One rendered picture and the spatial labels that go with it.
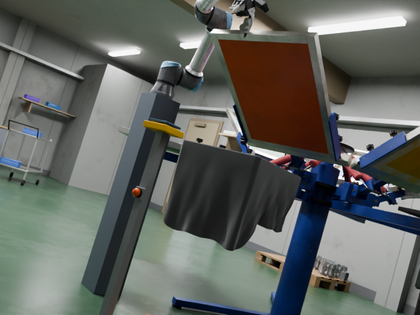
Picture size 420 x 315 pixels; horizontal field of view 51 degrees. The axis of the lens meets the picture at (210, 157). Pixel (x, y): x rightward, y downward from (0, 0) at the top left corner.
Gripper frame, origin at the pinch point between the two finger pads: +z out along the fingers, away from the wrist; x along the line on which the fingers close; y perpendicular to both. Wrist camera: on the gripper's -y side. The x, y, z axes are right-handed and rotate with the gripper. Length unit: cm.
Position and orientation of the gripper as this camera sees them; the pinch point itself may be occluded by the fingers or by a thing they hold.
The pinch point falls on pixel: (239, 26)
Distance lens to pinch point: 206.8
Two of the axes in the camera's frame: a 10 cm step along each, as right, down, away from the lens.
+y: -7.9, -2.0, 5.8
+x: -4.3, -4.9, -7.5
